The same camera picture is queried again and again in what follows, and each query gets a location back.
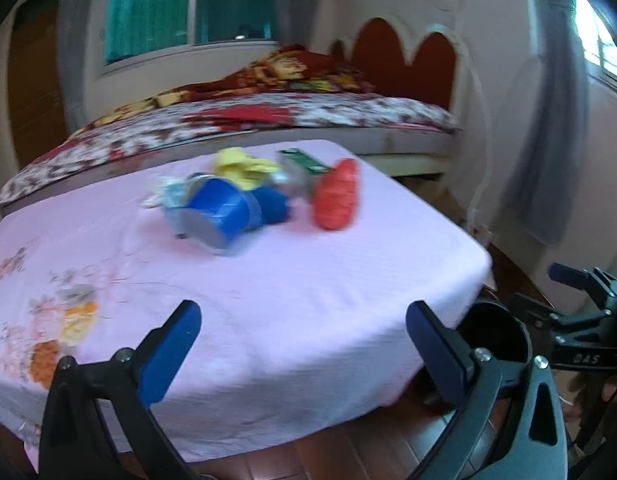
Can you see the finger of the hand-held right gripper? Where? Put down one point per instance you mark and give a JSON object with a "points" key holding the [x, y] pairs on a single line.
{"points": [[566, 275], [536, 306]]}

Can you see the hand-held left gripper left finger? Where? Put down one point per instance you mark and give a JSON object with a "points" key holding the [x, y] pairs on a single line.
{"points": [[171, 355]]}

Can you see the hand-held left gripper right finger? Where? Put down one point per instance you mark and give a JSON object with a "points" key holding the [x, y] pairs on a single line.
{"points": [[438, 355]]}

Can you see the black trash bin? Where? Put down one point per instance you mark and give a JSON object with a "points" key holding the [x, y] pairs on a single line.
{"points": [[493, 330]]}

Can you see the blue paper cup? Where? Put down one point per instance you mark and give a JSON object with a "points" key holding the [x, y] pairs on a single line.
{"points": [[273, 206], [216, 212]]}

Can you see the white tissue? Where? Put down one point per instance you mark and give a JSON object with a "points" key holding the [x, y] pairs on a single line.
{"points": [[161, 195]]}

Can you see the yellow cloth toy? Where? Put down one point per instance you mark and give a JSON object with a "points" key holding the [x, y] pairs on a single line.
{"points": [[241, 167]]}

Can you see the clear plastic bag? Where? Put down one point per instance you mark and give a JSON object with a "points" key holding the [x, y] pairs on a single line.
{"points": [[296, 182]]}

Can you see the green snack packet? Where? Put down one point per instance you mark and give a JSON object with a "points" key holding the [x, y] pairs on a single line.
{"points": [[303, 159]]}

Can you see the pink floral tablecloth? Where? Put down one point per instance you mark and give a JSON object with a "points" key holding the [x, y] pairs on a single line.
{"points": [[288, 285]]}

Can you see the grey curtain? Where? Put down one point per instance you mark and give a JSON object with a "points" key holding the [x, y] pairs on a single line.
{"points": [[296, 0], [81, 45], [553, 125]]}

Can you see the side window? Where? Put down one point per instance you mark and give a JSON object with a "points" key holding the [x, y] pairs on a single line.
{"points": [[601, 45]]}

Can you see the bed with floral sheet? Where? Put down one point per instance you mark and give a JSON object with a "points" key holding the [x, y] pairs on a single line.
{"points": [[313, 112]]}

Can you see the red scalloped headboard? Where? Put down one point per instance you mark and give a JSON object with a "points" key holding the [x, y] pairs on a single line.
{"points": [[388, 55]]}

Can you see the brown wooden door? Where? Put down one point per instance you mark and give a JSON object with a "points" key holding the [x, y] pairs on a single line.
{"points": [[36, 90]]}

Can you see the red printed blanket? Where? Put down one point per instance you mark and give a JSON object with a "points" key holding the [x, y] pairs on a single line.
{"points": [[268, 72]]}

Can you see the sliding glass window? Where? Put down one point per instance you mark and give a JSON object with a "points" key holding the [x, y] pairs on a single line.
{"points": [[188, 10]]}

